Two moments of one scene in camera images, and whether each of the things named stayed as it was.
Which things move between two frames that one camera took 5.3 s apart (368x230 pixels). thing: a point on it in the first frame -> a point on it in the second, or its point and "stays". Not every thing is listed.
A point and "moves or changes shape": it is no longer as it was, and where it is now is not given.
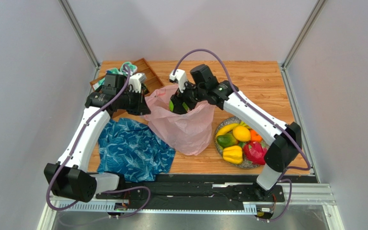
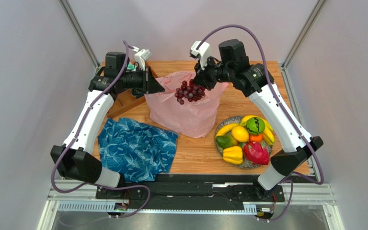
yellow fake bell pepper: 233,154 stays
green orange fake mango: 226,140 stays
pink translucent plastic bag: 189,133 moves or changes shape
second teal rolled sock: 132,68 stays
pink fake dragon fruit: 255,152 stays
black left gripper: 141,108 -> 149,85
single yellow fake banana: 226,128 stays
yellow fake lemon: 241,133 stays
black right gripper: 181,99 -> 208,74
